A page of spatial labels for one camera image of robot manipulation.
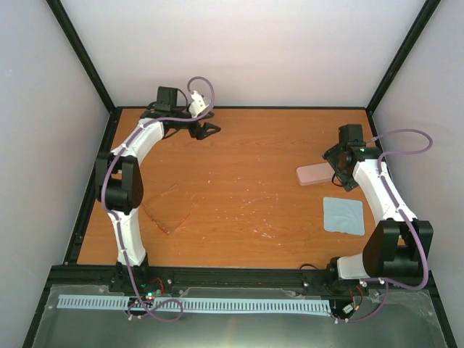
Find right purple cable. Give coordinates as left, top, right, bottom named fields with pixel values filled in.
left=330, top=129, right=434, bottom=324

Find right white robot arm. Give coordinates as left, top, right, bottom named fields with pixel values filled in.
left=323, top=124, right=434, bottom=291

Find light blue cleaning cloth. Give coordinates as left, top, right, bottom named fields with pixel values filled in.
left=323, top=197, right=365, bottom=236

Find transparent orange sunglasses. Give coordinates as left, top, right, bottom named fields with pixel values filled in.
left=141, top=183, right=196, bottom=236

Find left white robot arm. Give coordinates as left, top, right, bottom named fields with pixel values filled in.
left=94, top=86, right=221, bottom=292

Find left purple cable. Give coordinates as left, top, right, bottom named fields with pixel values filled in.
left=101, top=76, right=218, bottom=323

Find purple cable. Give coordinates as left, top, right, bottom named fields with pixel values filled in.
left=330, top=129, right=434, bottom=324
left=101, top=76, right=218, bottom=323

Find light blue slotted cable duct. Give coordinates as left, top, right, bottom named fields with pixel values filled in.
left=56, top=294, right=331, bottom=316

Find black aluminium frame rail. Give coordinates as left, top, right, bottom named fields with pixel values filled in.
left=46, top=265, right=434, bottom=293

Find pink glasses case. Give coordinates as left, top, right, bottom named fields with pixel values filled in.
left=296, top=162, right=334, bottom=186

